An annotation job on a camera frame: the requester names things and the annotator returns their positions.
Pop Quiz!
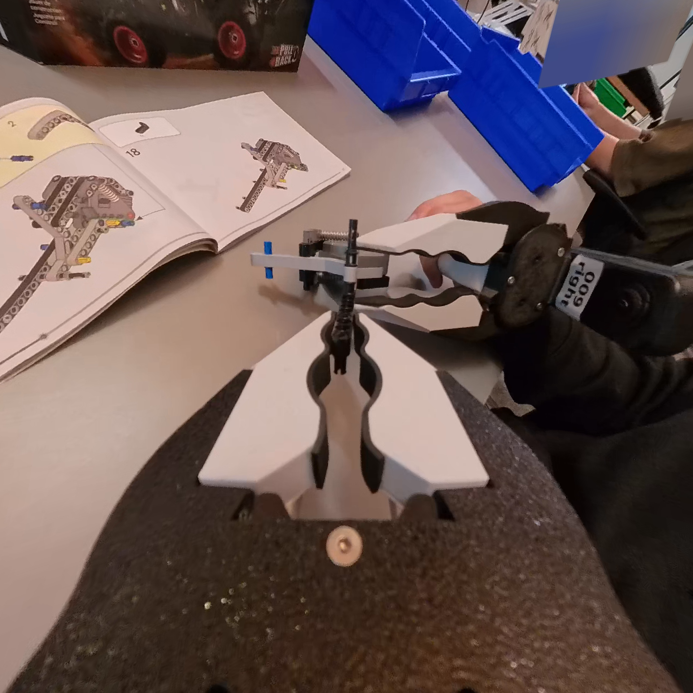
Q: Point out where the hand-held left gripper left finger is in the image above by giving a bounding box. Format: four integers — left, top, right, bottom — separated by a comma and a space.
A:
197, 313, 348, 519

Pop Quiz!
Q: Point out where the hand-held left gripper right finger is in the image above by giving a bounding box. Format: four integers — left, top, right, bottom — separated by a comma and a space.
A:
352, 313, 492, 516

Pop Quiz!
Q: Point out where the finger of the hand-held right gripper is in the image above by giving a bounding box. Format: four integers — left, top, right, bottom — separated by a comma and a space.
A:
356, 212, 511, 271
317, 286, 490, 333

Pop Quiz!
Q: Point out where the grey black lego assembly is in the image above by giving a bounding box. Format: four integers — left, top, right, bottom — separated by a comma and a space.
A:
250, 219, 392, 375

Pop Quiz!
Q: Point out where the person's right forearm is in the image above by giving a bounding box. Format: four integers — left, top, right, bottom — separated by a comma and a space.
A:
498, 311, 693, 436

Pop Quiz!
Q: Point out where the lego instruction booklet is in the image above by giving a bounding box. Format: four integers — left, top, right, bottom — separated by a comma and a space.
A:
0, 91, 353, 383

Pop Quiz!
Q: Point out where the lego set box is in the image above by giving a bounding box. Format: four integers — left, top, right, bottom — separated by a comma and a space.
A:
0, 0, 316, 73

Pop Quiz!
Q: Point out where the person's right hand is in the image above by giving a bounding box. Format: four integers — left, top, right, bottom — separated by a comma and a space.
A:
407, 189, 484, 290

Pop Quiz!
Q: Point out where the blue plastic bin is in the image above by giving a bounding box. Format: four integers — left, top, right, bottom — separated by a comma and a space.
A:
306, 0, 464, 113
447, 27, 605, 193
406, 0, 543, 67

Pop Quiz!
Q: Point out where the green plastic bin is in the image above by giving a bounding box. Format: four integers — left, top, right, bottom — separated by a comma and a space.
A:
594, 77, 630, 118

